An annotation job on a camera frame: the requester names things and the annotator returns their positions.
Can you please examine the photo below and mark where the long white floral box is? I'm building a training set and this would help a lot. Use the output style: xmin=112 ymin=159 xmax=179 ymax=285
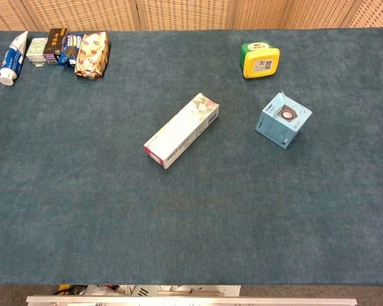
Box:
xmin=143 ymin=92 xmax=220 ymax=170

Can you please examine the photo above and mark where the light blue cube box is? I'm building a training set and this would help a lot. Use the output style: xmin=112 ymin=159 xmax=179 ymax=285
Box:
xmin=255 ymin=92 xmax=313 ymax=150

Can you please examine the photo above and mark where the dark brown gold-print box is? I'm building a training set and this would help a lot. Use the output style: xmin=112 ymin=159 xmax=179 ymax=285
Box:
xmin=42 ymin=27 xmax=68 ymax=65

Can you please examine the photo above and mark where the pale green small box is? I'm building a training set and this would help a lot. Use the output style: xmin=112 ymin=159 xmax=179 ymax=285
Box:
xmin=26 ymin=37 xmax=49 ymax=68

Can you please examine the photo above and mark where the white blue tube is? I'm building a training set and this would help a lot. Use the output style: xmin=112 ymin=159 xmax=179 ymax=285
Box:
xmin=0 ymin=31 xmax=29 ymax=87

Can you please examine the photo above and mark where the teal felt table cloth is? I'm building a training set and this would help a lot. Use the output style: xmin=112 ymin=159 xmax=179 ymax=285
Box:
xmin=0 ymin=27 xmax=383 ymax=286

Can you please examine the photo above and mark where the yellow green square container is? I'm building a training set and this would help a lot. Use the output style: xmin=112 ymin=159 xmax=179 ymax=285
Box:
xmin=240 ymin=40 xmax=281 ymax=79

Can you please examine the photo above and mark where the gold red snack bag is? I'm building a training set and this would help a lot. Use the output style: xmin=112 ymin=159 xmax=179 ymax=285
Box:
xmin=74 ymin=31 xmax=110 ymax=80

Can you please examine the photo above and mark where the woven wicker folding screen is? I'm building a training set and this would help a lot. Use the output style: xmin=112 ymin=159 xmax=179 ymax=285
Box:
xmin=0 ymin=0 xmax=383 ymax=32

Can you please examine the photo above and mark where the blue cookie pack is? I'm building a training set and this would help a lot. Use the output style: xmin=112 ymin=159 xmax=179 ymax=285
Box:
xmin=57 ymin=33 xmax=84 ymax=68

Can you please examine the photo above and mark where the aluminium rail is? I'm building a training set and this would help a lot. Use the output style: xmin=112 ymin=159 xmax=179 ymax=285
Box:
xmin=26 ymin=295 xmax=358 ymax=306

